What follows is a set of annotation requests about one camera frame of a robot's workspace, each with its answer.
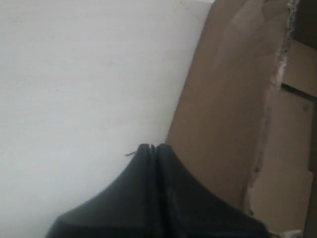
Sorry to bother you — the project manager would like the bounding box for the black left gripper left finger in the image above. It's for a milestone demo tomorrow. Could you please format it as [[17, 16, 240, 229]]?
[[46, 144, 159, 238]]

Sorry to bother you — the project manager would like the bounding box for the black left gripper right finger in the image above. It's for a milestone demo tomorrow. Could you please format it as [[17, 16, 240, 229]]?
[[156, 144, 269, 238]]

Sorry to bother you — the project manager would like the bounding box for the large cardboard box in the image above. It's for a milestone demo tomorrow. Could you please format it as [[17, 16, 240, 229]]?
[[167, 0, 317, 238]]

